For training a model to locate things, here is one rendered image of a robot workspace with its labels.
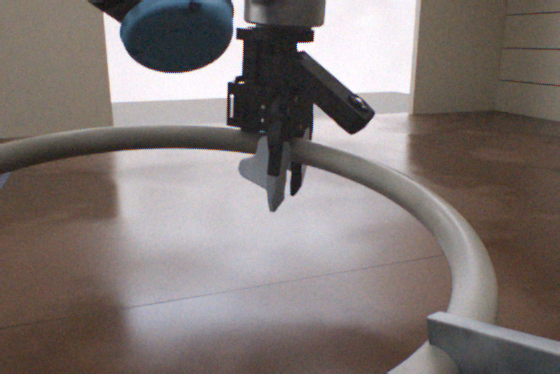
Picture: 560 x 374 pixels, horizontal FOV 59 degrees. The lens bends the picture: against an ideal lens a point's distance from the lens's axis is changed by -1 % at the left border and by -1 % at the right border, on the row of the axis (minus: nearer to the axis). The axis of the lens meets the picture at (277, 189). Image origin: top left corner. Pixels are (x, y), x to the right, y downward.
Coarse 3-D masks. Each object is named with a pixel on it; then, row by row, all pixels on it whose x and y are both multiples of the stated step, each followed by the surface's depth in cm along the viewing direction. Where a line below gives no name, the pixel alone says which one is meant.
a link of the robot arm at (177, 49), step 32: (96, 0) 37; (128, 0) 36; (160, 0) 36; (192, 0) 37; (224, 0) 39; (128, 32) 38; (160, 32) 38; (192, 32) 39; (224, 32) 40; (160, 64) 42; (192, 64) 42
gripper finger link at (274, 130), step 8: (280, 120) 55; (272, 128) 55; (280, 128) 55; (272, 136) 55; (280, 136) 55; (272, 144) 56; (280, 144) 56; (272, 152) 56; (280, 152) 56; (272, 160) 56; (280, 160) 57; (272, 168) 57
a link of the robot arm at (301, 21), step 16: (256, 0) 52; (272, 0) 51; (288, 0) 51; (304, 0) 51; (320, 0) 52; (256, 16) 52; (272, 16) 51; (288, 16) 51; (304, 16) 52; (320, 16) 53
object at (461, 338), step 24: (432, 336) 27; (456, 336) 25; (480, 336) 24; (504, 336) 23; (528, 336) 23; (456, 360) 25; (480, 360) 24; (504, 360) 23; (528, 360) 22; (552, 360) 21
